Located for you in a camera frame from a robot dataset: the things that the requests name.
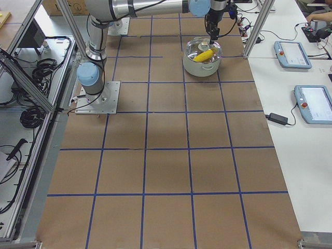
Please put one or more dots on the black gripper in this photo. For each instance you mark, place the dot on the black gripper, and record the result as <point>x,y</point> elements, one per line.
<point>211,19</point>

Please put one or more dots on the glass pot lid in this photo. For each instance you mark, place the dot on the glass pot lid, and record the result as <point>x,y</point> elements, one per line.
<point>199,45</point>

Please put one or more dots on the yellow corn cob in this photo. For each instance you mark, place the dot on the yellow corn cob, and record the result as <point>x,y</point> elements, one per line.
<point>204,56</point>

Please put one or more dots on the pale green steel pot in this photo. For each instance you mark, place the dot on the pale green steel pot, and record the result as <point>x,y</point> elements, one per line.
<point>200,69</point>

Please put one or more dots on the person hand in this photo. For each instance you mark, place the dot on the person hand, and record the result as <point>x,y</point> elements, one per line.
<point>310,17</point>

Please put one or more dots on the blue teach pendant far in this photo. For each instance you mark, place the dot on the blue teach pendant far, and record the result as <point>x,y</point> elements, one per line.
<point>291,54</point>

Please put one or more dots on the blue teach pendant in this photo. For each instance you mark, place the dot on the blue teach pendant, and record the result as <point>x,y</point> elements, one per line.
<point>291,54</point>
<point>314,103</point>

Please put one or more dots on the black laptop power brick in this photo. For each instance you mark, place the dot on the black laptop power brick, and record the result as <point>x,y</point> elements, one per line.
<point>277,118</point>

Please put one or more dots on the blue teach pendant near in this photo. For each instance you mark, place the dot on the blue teach pendant near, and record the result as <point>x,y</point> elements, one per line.
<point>314,103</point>

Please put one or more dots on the aluminium frame post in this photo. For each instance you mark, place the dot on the aluminium frame post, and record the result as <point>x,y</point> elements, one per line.
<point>264,12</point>

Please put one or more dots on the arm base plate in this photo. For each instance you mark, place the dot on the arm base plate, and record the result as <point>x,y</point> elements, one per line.
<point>106,103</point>

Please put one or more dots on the aluminium frame rail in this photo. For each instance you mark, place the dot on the aluminium frame rail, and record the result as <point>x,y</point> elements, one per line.
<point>24,81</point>

